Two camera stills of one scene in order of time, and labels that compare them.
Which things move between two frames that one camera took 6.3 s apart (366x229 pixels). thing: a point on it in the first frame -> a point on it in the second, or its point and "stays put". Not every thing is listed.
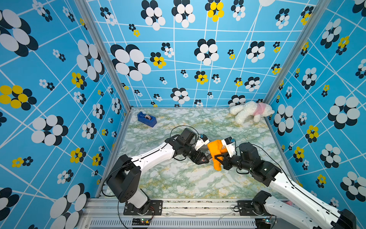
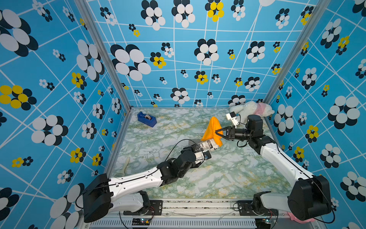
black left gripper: x=201 y=155 -> x=191 y=149
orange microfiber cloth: x=216 y=148 -> x=210 y=133
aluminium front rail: x=109 y=213 stays put
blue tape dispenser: x=147 y=119 stays put
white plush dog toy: x=256 y=109 stays put
